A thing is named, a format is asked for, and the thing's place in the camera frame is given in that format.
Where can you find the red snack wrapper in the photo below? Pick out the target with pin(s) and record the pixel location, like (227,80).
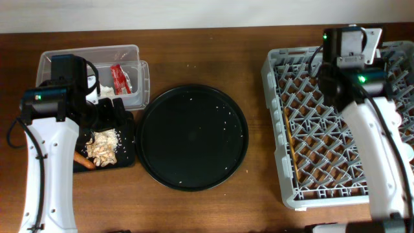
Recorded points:
(122,84)

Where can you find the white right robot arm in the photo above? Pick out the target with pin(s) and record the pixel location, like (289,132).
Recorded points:
(361,95)

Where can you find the white tissue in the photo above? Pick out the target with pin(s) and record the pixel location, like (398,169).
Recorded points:
(106,92)

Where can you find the grey dishwasher rack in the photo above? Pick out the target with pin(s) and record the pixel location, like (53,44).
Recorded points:
(329,167)

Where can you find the nut shells and rice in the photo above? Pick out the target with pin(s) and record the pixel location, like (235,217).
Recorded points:
(102,150)

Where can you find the clear plastic bin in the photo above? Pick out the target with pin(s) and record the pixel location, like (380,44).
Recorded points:
(103,58)

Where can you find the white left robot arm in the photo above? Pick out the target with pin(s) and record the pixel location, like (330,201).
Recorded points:
(51,118)

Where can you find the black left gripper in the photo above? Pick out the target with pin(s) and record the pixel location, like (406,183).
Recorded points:
(110,120)

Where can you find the orange carrot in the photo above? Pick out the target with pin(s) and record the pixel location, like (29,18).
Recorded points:
(84,161)

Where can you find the grey round plate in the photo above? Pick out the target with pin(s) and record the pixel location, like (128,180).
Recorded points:
(406,142)

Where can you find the black rectangular tray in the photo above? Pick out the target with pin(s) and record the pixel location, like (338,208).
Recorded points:
(125,151)

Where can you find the round black serving tray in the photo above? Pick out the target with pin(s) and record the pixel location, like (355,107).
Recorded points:
(192,138)

